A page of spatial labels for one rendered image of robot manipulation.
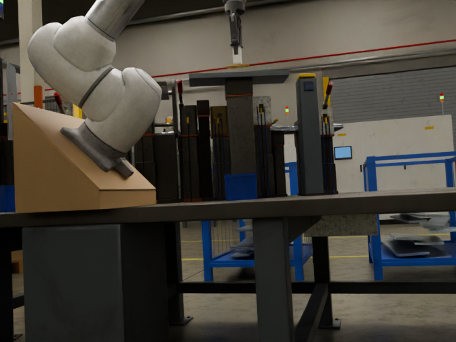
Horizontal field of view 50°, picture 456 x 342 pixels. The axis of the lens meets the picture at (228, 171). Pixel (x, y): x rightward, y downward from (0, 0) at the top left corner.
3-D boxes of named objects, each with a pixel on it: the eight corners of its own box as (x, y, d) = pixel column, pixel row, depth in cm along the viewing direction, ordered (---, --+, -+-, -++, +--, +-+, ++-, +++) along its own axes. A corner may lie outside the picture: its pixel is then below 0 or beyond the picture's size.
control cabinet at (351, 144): (326, 226, 960) (319, 102, 972) (328, 224, 1012) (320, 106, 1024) (459, 222, 900) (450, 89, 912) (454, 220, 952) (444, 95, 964)
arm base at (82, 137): (115, 182, 136) (127, 166, 136) (58, 129, 138) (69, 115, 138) (138, 177, 154) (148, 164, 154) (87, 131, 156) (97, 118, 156)
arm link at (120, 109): (124, 159, 139) (172, 98, 136) (71, 117, 136) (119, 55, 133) (131, 148, 155) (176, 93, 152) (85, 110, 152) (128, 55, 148)
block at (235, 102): (256, 198, 188) (250, 83, 190) (258, 198, 180) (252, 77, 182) (230, 199, 188) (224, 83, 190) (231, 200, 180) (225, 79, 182)
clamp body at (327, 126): (332, 195, 208) (327, 109, 210) (340, 195, 196) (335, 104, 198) (315, 195, 207) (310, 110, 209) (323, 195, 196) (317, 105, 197)
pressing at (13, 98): (19, 142, 220) (16, 67, 221) (9, 140, 208) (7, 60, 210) (17, 142, 220) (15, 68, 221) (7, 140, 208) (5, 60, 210)
